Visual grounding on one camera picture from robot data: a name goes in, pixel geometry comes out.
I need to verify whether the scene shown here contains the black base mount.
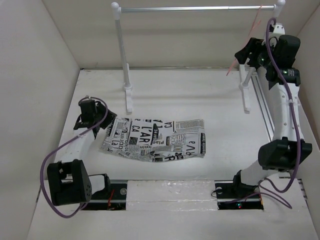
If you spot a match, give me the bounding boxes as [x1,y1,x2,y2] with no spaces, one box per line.
[211,171,264,210]
[82,173,128,211]

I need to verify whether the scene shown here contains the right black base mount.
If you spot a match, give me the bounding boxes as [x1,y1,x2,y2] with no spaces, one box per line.
[211,171,264,210]

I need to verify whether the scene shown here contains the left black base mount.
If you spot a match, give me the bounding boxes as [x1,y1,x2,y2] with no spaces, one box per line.
[82,173,128,211]

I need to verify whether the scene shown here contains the newspaper print trousers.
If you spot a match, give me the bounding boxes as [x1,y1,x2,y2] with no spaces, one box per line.
[100,117,206,163]

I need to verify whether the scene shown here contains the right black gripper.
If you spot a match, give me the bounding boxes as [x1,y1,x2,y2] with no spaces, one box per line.
[234,36,278,69]

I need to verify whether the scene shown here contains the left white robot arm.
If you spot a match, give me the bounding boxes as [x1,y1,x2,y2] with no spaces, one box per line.
[46,96,117,207]

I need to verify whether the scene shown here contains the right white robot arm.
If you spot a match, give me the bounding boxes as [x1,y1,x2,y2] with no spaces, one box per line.
[231,34,313,197]

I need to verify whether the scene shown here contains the pink wire hanger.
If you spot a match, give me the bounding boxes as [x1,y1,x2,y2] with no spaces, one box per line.
[226,5,262,76]

